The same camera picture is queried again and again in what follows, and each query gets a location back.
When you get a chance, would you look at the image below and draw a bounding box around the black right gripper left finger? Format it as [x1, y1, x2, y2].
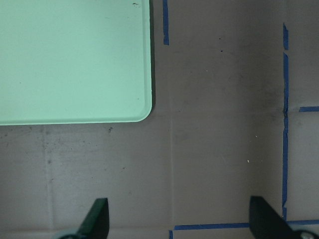
[58, 198, 110, 239]

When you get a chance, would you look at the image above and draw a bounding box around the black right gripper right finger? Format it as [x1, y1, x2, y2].
[249, 196, 319, 239]

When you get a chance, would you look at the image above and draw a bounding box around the brown paper table cover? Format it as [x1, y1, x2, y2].
[0, 0, 319, 239]

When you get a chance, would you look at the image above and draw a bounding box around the light green plastic tray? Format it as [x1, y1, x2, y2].
[0, 0, 153, 125]

